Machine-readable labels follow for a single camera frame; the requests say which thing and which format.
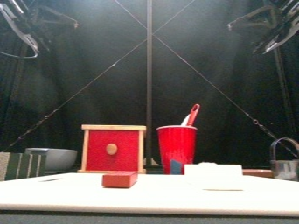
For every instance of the grey bowl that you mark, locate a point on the grey bowl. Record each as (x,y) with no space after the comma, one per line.
(57,159)

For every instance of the red rectangular block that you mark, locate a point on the red rectangular block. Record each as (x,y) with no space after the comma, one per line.
(119,179)

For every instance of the red plastic cup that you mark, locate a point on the red plastic cup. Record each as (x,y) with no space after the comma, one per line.
(176,145)

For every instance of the black vertical frame pole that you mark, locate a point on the black vertical frame pole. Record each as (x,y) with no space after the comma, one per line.
(148,87)

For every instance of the green white striped block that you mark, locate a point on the green white striped block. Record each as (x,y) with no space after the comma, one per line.
(19,166)

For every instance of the white cutting board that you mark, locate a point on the white cutting board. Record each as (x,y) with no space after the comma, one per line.
(155,198)

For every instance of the round wooden drawer knob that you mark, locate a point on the round wooden drawer knob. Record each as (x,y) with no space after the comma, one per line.
(111,149)

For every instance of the white utensil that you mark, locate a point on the white utensil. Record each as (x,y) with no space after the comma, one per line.
(186,121)

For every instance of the brown wooden block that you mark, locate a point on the brown wooden block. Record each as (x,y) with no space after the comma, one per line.
(258,173)

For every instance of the dark metal padlock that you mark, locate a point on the dark metal padlock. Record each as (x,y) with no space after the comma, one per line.
(284,170)

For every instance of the red drawer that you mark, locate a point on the red drawer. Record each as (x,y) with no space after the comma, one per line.
(98,140)

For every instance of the white rectangular block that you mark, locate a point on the white rectangular block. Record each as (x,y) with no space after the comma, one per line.
(212,170)

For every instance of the wooden box frame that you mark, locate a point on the wooden box frame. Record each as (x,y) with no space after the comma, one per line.
(112,127)

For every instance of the blue small piece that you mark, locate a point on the blue small piece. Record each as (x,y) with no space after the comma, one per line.
(176,167)

